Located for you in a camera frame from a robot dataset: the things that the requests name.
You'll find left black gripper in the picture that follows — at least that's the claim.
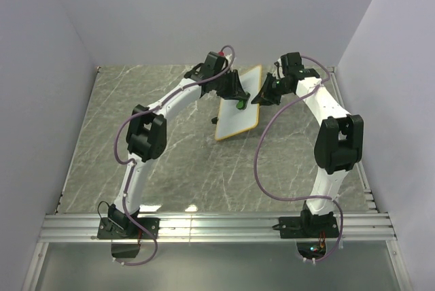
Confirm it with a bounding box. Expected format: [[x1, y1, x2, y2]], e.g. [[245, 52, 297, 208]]
[[215, 71, 248, 102]]

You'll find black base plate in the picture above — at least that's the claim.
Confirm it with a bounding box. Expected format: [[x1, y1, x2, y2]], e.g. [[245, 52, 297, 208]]
[[97, 217, 160, 240], [272, 216, 339, 239]]

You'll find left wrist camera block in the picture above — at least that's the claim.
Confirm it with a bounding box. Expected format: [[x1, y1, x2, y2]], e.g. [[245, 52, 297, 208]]
[[199, 52, 228, 80]]

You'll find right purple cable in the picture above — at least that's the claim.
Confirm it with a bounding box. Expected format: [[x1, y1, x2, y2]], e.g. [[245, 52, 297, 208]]
[[254, 54, 343, 263]]

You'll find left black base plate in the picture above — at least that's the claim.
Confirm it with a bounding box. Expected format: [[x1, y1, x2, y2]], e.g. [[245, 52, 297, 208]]
[[97, 217, 160, 240]]

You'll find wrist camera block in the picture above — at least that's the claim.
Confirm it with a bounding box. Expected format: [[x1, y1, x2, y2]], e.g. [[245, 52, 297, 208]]
[[278, 52, 305, 76], [199, 52, 228, 80]]

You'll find aluminium mounting rail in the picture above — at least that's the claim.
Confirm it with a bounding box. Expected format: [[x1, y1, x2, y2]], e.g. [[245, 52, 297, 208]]
[[38, 212, 397, 243]]

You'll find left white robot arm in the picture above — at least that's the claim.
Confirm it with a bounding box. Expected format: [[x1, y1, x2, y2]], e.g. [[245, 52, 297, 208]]
[[107, 63, 262, 238]]

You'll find green whiteboard eraser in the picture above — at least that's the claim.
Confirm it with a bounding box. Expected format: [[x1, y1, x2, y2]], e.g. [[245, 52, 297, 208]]
[[236, 100, 248, 110]]

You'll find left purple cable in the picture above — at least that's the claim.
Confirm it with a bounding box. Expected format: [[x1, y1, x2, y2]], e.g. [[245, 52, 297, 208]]
[[112, 44, 236, 267]]

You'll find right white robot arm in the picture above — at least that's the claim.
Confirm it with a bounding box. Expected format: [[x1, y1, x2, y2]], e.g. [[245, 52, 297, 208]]
[[254, 69, 364, 237]]

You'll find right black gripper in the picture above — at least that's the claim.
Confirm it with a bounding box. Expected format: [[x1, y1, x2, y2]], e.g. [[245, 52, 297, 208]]
[[250, 73, 290, 107]]

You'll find orange framed whiteboard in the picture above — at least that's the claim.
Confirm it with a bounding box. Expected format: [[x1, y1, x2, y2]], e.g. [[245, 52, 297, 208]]
[[215, 65, 262, 141]]

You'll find purple cable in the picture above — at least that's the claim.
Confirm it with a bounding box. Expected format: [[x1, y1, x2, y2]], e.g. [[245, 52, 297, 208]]
[[254, 54, 343, 263], [112, 44, 236, 267]]

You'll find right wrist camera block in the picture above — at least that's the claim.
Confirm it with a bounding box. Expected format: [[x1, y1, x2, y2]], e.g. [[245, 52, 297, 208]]
[[278, 52, 305, 76]]

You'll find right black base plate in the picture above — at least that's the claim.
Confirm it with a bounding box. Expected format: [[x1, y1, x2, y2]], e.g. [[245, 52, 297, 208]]
[[272, 216, 339, 239]]

